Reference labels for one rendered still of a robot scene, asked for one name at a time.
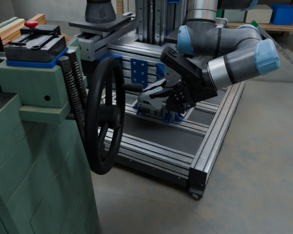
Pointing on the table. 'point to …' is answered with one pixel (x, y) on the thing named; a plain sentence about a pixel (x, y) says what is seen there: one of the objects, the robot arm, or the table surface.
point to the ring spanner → (43, 41)
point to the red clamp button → (30, 23)
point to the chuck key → (22, 40)
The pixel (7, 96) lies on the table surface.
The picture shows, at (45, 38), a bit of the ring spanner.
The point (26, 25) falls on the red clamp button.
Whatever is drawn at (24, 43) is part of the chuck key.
